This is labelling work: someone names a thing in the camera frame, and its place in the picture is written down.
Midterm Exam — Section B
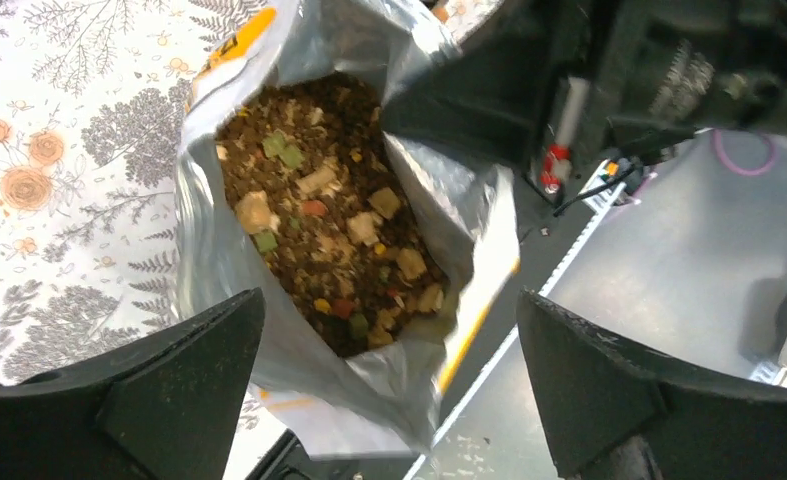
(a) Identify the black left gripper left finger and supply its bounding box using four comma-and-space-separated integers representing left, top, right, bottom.
0, 289, 265, 479

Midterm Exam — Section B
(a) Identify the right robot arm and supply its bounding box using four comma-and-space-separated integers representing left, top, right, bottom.
381, 1, 787, 192

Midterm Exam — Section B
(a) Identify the pet food bag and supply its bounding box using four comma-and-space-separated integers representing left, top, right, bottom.
176, 1, 520, 457

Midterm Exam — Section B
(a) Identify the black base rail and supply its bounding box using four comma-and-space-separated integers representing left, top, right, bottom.
243, 152, 633, 480

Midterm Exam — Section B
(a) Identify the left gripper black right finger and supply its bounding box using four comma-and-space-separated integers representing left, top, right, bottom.
516, 290, 787, 479

